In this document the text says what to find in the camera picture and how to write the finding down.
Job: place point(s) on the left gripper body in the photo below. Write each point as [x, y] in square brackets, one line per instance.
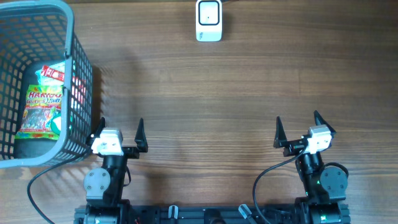
[130, 152]

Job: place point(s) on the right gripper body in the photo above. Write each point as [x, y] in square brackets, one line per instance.
[293, 147]

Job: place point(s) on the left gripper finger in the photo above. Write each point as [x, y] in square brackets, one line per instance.
[140, 138]
[96, 132]

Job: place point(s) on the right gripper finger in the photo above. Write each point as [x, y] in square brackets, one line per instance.
[320, 121]
[280, 139]

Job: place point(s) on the Haribo gummy worms bag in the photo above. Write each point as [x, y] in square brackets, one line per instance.
[42, 103]

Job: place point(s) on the red snack stick packet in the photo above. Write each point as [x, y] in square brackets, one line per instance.
[51, 77]

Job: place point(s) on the light teal tissue pack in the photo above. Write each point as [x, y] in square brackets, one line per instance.
[58, 66]

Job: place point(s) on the green lid plastic jar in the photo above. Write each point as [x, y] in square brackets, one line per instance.
[56, 124]

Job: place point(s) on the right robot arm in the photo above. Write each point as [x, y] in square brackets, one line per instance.
[325, 184]

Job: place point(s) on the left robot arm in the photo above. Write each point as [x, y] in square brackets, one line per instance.
[104, 185]

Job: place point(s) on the white barcode scanner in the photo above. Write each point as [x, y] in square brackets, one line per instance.
[208, 20]

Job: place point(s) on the grey plastic mesh basket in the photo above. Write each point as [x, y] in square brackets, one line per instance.
[33, 34]

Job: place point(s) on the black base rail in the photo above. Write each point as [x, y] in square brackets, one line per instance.
[276, 213]

